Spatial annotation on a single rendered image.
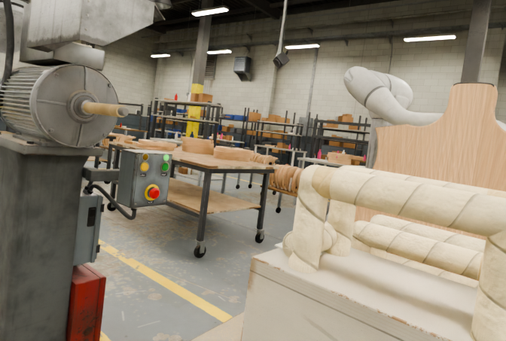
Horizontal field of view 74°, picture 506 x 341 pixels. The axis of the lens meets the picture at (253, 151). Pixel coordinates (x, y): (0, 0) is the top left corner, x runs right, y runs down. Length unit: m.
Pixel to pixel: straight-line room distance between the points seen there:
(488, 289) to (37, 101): 1.05
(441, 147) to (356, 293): 0.38
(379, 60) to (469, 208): 12.24
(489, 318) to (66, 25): 0.87
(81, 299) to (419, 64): 11.53
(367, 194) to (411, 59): 11.93
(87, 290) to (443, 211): 1.33
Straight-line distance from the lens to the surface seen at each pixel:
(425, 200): 0.31
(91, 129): 1.16
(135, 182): 1.25
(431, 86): 11.90
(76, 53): 1.20
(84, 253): 1.48
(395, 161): 0.68
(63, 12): 0.93
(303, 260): 0.36
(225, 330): 0.59
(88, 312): 1.53
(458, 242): 0.56
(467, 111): 0.67
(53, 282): 1.43
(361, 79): 1.33
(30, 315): 1.45
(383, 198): 0.32
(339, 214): 0.43
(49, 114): 1.11
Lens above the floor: 1.24
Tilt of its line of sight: 3 degrees down
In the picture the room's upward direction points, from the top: 7 degrees clockwise
